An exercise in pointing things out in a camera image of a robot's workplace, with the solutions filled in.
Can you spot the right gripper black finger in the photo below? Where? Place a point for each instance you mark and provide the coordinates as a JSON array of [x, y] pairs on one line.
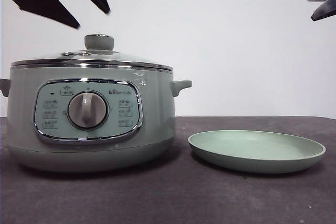
[[326, 9]]

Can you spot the glass lid with green knob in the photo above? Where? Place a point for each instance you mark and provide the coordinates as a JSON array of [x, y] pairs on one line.
[[99, 42]]

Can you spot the pale green electric steamer pot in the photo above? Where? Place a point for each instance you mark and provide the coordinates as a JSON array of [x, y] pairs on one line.
[[157, 103]]

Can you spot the pale green round plate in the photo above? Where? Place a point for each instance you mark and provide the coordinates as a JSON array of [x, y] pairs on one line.
[[236, 161]]

